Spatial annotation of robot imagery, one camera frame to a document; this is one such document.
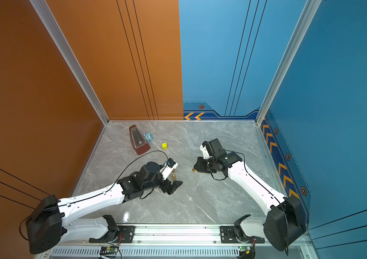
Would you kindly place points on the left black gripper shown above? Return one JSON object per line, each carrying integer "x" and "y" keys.
{"x": 174, "y": 186}

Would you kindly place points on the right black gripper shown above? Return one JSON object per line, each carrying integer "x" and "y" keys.
{"x": 199, "y": 167}

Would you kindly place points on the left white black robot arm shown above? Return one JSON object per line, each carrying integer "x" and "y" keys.
{"x": 52, "y": 220}

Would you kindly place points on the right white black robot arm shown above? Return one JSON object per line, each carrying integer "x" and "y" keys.
{"x": 285, "y": 216}

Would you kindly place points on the yellow cube far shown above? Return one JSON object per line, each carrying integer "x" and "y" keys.
{"x": 164, "y": 146}

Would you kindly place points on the dark red metronome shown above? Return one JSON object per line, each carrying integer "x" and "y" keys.
{"x": 138, "y": 141}

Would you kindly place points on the small blue owl toy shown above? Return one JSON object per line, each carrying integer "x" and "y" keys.
{"x": 148, "y": 137}

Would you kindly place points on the left green circuit board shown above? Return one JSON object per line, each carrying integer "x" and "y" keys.
{"x": 110, "y": 252}

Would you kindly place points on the green circuit board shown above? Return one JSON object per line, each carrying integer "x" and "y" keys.
{"x": 110, "y": 252}
{"x": 247, "y": 252}

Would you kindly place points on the right green circuit board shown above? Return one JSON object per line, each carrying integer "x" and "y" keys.
{"x": 247, "y": 252}

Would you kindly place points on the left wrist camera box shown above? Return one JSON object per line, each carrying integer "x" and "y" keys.
{"x": 169, "y": 166}

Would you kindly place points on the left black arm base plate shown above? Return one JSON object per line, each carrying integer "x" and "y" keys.
{"x": 124, "y": 234}

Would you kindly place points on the aluminium front rail frame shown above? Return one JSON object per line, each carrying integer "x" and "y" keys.
{"x": 179, "y": 241}

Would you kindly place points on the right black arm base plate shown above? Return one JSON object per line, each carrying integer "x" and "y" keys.
{"x": 233, "y": 234}

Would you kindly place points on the right aluminium corner post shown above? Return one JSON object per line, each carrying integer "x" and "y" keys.
{"x": 301, "y": 28}

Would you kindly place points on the aluminium corner post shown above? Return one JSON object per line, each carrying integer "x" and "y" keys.
{"x": 46, "y": 16}
{"x": 301, "y": 28}

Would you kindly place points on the left aluminium corner post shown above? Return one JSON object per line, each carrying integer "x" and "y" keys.
{"x": 46, "y": 16}

